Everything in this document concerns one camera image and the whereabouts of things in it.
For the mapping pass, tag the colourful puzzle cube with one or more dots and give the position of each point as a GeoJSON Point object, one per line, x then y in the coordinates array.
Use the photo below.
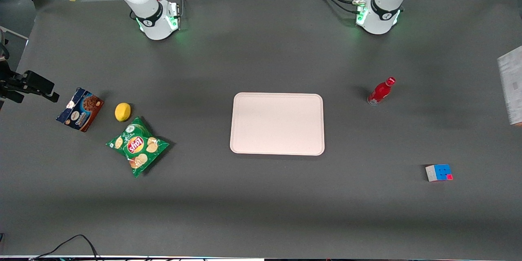
{"type": "Point", "coordinates": [439, 172]}

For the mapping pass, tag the pale pink plastic tray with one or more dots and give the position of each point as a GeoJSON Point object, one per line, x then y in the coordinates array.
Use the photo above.
{"type": "Point", "coordinates": [277, 124]}

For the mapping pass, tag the green chips bag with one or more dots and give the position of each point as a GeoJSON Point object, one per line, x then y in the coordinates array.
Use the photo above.
{"type": "Point", "coordinates": [136, 147]}

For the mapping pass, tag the yellow lemon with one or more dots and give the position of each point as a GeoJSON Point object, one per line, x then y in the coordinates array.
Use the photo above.
{"type": "Point", "coordinates": [122, 112]}

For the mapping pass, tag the grey table mat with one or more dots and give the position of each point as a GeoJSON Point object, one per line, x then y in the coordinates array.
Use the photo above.
{"type": "Point", "coordinates": [261, 204]}

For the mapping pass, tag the red cookie box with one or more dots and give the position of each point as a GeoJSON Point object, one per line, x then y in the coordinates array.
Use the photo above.
{"type": "Point", "coordinates": [514, 85]}

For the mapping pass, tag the red bottle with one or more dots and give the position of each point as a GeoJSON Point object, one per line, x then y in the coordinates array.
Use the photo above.
{"type": "Point", "coordinates": [379, 93]}

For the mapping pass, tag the blue chocolate cookie box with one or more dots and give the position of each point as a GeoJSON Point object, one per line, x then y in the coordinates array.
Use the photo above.
{"type": "Point", "coordinates": [79, 110]}

